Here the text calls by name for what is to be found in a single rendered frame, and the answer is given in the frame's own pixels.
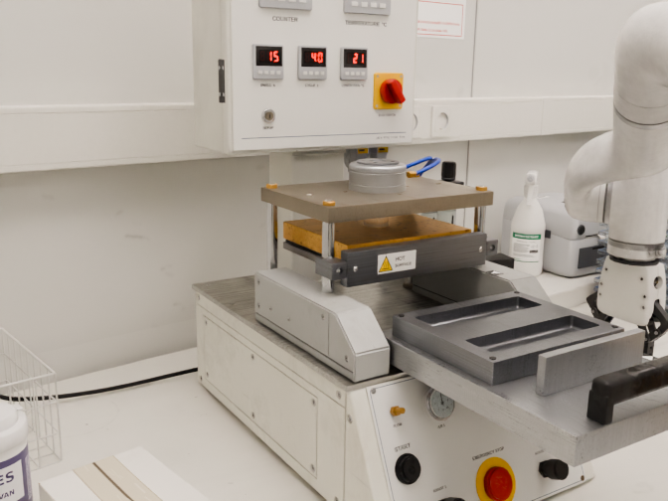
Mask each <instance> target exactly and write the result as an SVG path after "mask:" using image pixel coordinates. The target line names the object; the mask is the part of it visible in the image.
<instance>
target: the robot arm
mask: <svg viewBox="0 0 668 501"><path fill-rule="evenodd" d="M564 197H565V199H564V202H565V208H566V210H567V212H568V214H569V215H570V216H571V217H572V218H574V219H576V220H580V221H585V222H594V223H605V224H608V225H609V232H608V242H607V252H608V253H610V255H608V256H607V257H606V259H605V262H604V265H603V268H602V272H601V276H600V281H599V286H598V291H597V292H595V293H593V294H592V295H590V296H588V297H587V298H586V301H587V304H588V306H589V308H591V314H592V315H593V317H594V318H597V319H600V320H602V321H605V322H608V323H610V322H611V321H612V319H613V318H614V317H615V318H618V319H621V320H623V321H626V322H629V323H632V324H636V325H637V326H638V328H639V329H642V330H645V339H644V347H643V353H646V354H648V355H651V356H653V350H654V342H655V341H656V340H658V339H659V338H660V337H662V336H663V335H665V334H666V332H668V314H667V313H666V311H665V300H666V277H665V269H664V264H663V263H660V262H659V258H658V257H662V256H663V255H665V254H666V249H665V248H664V245H665V237H666V229H667V221H668V1H663V2H657V3H652V4H649V5H646V6H644V7H642V8H640V9H638V10H637V11H635V12H634V13H633V14H632V15H631V16H630V17H629V18H628V19H627V20H626V21H625V23H624V24H623V26H622V28H621V30H620V32H619V34H618V37H617V40H616V45H615V53H614V78H613V130H611V131H609V132H607V133H605V134H602V135H600V136H598V137H596V138H594V139H592V140H591V141H589V142H588V143H586V144H585V145H584V146H583V147H582V148H580V149H579V150H578V152H577V153H576V154H575V155H574V157H573V158H572V160H571V162H570V164H569V166H568V169H567V172H566V176H565V182H564ZM654 322H660V326H659V327H658V328H657V329H656V326H655V323H654ZM646 326H647V328H648V331H649V333H648V331H647V328H646Z"/></svg>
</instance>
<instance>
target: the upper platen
mask: <svg viewBox="0 0 668 501"><path fill-rule="evenodd" d="M467 233H471V229H468V228H465V227H461V226H457V225H454V224H450V223H446V222H443V221H439V220H435V219H432V218H428V217H424V216H420V215H417V214H411V215H402V216H393V217H384V218H376V219H368V220H359V221H350V222H341V223H335V257H337V258H340V259H341V251H342V250H349V249H357V248H364V247H371V246H379V245H386V244H393V243H401V242H408V241H416V240H423V239H430V238H438V237H445V236H452V235H460V234H467ZM283 238H284V239H285V242H283V248H284V249H286V250H288V251H292V252H294V253H296V254H299V255H301V256H303V257H305V258H308V259H310V260H312V261H315V258H316V257H317V256H322V221H319V220H316V219H304V220H294V221H285V222H283Z"/></svg>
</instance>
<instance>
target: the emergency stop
mask: <svg viewBox="0 0 668 501"><path fill-rule="evenodd" d="M512 488H513V482H512V477H511V475H510V473H509V472H508V470H507V469H506V468H504V467H501V466H493V467H491V468H489V469H488V470H487V472H486V474H485V476H484V490H485V492H486V494H487V496H488V497H489V498H490V499H491V500H493V501H505V500H506V499H508V498H509V496H510V494H511V492H512Z"/></svg>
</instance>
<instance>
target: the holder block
mask: <svg viewBox="0 0 668 501"><path fill-rule="evenodd" d="M621 332H624V328H623V327H620V326H617V325H614V324H611V323H608V322H605V321H602V320H600V319H597V318H594V317H591V316H588V315H585V314H582V313H579V312H576V311H573V310H571V309H569V308H566V307H563V306H560V305H557V304H554V303H551V302H548V301H546V300H543V299H540V298H537V297H534V296H531V295H528V294H525V293H522V292H519V291H517V290H516V291H511V292H506V293H501V294H496V295H491V296H486V297H481V298H476V299H471V300H466V301H461V302H456V303H451V304H446V305H441V306H436V307H432V308H427V309H422V310H416V311H411V312H406V313H401V314H396V315H393V332H392V335H393V336H395V337H397V338H399V339H401V340H403V341H405V342H407V343H409V344H411V345H413V346H415V347H417V348H419V349H421V350H423V351H425V352H427V353H429V354H430V355H432V356H434V357H436V358H437V359H439V360H441V361H443V362H445V363H447V364H449V365H451V366H453V367H455V368H457V369H459V370H461V371H463V372H465V373H467V374H469V375H471V376H473V377H475V378H477V379H479V380H481V381H483V382H485V383H487V384H489V385H491V386H494V385H498V384H501V383H505V382H508V381H512V380H515V379H519V378H522V377H526V376H529V375H533V374H536V373H537V371H538V359H539V355H540V354H543V353H547V352H551V351H554V350H558V349H562V348H566V347H569V346H573V345H577V344H580V343H583V342H587V341H591V340H595V339H598V338H602V337H606V336H609V335H613V334H617V333H621Z"/></svg>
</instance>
